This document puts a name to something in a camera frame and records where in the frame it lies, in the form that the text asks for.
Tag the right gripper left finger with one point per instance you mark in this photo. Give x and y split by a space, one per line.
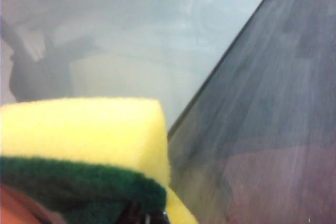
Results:
15 208

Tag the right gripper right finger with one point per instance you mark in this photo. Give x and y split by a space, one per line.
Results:
144 217

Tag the yellow sponge with green pad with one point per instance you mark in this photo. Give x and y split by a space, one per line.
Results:
78 129

